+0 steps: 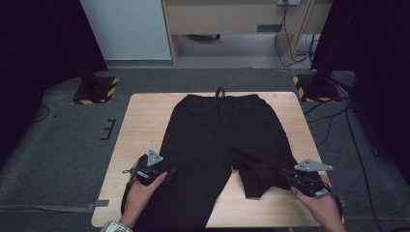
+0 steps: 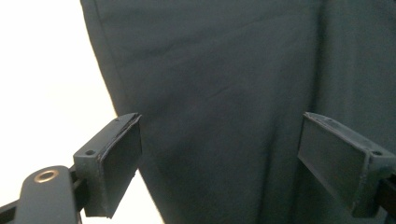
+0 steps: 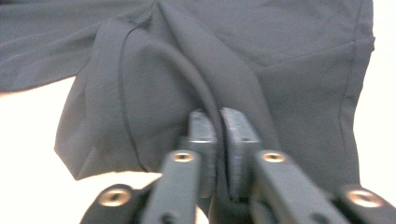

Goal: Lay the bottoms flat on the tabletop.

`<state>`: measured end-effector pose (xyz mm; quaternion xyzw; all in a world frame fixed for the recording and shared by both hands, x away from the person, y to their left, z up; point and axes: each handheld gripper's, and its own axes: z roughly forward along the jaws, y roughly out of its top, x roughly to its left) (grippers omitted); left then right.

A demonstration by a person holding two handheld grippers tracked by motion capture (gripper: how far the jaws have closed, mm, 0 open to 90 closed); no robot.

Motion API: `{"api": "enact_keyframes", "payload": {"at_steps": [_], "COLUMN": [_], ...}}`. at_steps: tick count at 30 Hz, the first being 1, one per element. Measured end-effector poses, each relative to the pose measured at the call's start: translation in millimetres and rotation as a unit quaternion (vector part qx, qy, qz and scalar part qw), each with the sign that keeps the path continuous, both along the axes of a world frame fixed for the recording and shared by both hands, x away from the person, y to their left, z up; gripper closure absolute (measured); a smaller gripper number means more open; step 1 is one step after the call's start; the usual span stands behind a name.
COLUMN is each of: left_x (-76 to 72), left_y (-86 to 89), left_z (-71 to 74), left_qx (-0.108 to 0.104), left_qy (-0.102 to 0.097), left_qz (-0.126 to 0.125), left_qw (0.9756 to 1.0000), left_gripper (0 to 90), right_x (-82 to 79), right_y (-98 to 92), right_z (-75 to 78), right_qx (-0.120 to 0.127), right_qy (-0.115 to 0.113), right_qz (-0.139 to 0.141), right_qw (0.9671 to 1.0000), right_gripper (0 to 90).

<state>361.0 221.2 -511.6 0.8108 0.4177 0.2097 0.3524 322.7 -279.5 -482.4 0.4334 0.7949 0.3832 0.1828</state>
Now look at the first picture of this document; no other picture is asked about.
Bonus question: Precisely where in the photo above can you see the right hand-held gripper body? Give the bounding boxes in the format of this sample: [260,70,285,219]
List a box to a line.
[282,158,335,198]

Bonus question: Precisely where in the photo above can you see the hand-held gripper cable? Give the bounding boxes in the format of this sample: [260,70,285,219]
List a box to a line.
[322,182,344,220]
[120,167,138,217]

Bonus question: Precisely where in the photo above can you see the beige wooden desk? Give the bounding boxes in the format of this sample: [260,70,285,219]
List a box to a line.
[161,0,334,67]

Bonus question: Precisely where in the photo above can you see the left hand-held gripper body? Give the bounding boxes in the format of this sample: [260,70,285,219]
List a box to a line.
[132,148,164,187]

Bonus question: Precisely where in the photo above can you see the grey tape strip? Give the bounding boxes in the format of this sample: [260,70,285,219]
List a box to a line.
[86,199,110,213]

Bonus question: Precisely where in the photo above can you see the white cabinet panel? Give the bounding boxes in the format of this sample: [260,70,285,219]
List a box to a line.
[79,0,172,61]

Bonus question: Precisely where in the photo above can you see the person's right hand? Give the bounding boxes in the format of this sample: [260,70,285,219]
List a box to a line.
[289,173,345,227]

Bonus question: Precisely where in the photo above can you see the black shorts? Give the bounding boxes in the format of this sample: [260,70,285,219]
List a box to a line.
[132,86,300,232]

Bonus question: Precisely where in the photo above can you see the black curtain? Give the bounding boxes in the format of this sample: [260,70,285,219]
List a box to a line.
[310,0,410,185]
[0,0,109,168]

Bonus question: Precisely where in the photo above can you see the right hand-held gripper cable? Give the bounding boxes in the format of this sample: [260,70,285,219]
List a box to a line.
[322,182,344,220]

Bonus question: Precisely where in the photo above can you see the black stand base striped edge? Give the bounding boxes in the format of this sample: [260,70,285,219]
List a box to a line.
[291,72,342,104]
[72,72,121,105]

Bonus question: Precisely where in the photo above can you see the long black floor cable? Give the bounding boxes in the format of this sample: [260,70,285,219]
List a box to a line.
[345,107,385,232]

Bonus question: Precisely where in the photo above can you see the thin black floor cable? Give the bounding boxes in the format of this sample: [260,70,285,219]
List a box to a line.
[31,104,51,124]

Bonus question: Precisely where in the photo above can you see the left hand-held gripper cable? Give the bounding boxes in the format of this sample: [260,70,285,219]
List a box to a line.
[120,167,138,217]

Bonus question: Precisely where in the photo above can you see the dark round object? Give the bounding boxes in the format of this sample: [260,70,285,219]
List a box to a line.
[186,34,222,43]

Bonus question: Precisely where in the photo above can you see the black hanging cable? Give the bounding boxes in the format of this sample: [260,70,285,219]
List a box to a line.
[273,2,312,69]

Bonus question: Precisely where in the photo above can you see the person's left hand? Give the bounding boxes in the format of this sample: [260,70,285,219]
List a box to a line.
[119,159,169,229]

